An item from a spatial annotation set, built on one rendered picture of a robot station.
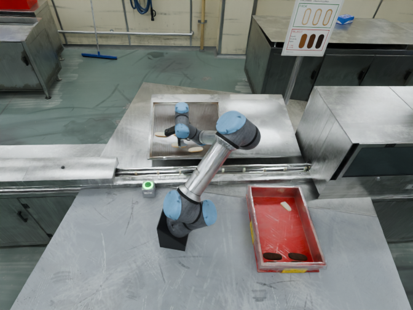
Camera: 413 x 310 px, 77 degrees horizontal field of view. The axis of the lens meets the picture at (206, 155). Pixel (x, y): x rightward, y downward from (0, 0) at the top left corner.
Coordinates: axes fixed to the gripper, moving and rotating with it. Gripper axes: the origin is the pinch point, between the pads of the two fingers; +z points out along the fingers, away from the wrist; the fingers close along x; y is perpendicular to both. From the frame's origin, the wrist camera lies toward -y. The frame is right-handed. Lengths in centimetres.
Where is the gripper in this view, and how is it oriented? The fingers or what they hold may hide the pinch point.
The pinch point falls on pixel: (179, 144)
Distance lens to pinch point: 170.3
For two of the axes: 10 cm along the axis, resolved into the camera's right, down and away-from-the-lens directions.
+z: -0.6, 5.6, 8.3
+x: 0.0, -8.3, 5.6
